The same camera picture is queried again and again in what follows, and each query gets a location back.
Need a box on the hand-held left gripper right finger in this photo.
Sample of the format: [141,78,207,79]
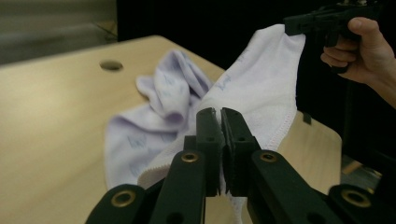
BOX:
[219,106,263,198]

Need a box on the pale lilac towel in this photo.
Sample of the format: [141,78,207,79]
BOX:
[104,23,307,224]

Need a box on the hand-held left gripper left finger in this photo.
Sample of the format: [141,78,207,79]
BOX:
[183,106,226,198]

